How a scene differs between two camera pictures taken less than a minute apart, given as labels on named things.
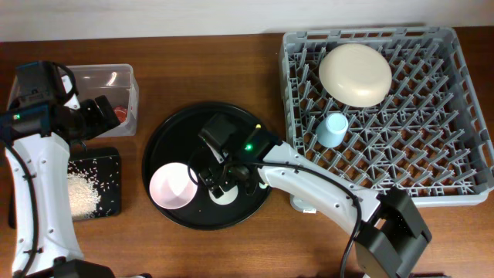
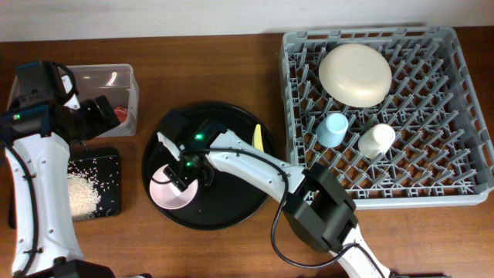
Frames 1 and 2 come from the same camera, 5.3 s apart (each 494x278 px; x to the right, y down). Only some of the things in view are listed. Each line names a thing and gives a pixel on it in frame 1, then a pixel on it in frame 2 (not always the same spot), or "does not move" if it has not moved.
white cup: x=228 y=197 to x=375 y=141
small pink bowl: x=171 y=188 does not move
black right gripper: x=217 y=172 to x=174 y=172
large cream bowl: x=355 y=75 does not move
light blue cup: x=331 y=133 does not move
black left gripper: x=100 y=123 does not move
